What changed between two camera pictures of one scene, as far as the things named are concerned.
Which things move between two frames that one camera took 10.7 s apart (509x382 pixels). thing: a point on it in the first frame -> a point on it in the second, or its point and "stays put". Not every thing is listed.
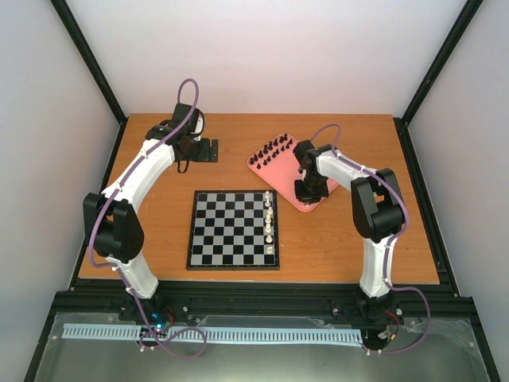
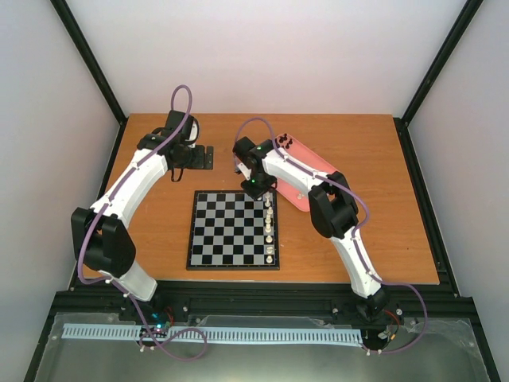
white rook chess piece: x=267 y=196 stays put
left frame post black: x=95 y=71 stays put
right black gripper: x=305 y=198 -> x=257 y=194
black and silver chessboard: x=233 y=230 stays put
